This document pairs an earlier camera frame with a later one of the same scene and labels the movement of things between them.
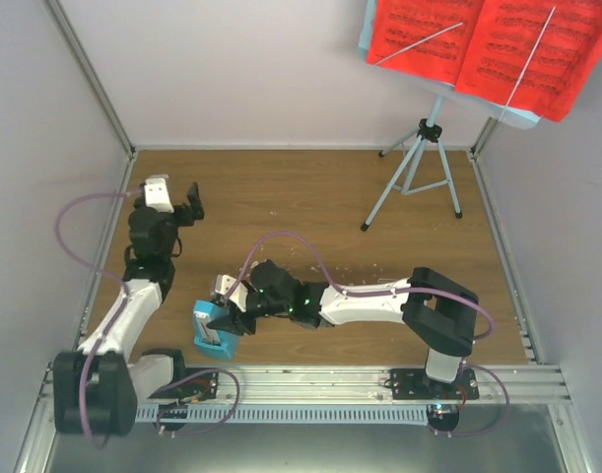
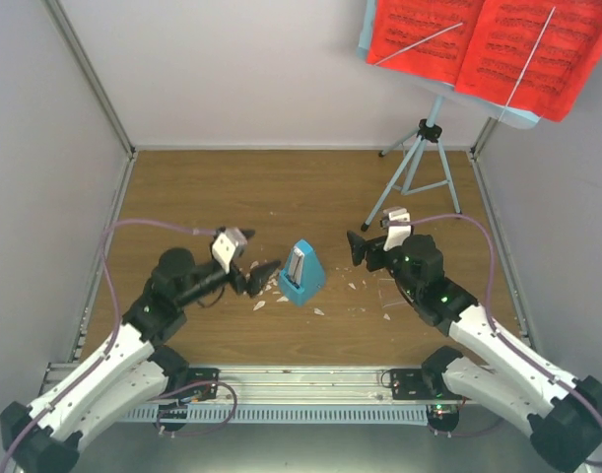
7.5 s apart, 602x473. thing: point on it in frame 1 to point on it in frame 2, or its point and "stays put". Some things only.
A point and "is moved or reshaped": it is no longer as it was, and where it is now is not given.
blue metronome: x=212 y=340 is moved or reshaped
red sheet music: x=530 y=56 stays put
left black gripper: x=187 y=218 to x=256 y=281
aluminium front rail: x=356 y=384 stays put
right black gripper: x=234 y=324 to x=359 y=247
